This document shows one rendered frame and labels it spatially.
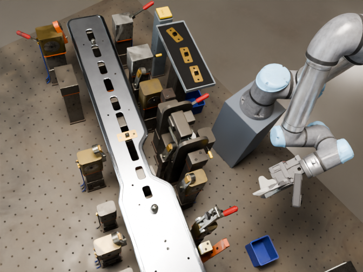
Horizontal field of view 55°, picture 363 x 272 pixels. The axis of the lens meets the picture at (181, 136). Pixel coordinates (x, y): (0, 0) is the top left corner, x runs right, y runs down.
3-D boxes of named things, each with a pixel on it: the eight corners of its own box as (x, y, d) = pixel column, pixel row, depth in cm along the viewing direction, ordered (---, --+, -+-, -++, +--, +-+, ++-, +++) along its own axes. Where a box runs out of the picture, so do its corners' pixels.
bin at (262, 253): (243, 245, 166) (249, 242, 158) (261, 238, 169) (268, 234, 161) (254, 268, 162) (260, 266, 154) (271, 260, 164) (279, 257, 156)
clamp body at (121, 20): (113, 61, 203) (111, 14, 171) (133, 57, 207) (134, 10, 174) (116, 72, 200) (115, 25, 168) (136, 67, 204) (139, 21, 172)
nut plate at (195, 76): (188, 67, 151) (189, 65, 150) (197, 65, 152) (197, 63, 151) (195, 82, 147) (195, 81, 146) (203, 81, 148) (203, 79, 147)
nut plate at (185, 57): (179, 48, 155) (179, 46, 154) (187, 47, 156) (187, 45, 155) (185, 63, 151) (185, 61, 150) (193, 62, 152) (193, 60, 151)
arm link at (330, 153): (345, 145, 123) (358, 162, 117) (316, 160, 126) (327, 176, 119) (340, 131, 119) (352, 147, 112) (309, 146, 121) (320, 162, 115)
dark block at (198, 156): (174, 187, 174) (187, 153, 137) (187, 183, 176) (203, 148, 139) (177, 196, 172) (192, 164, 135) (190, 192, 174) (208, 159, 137)
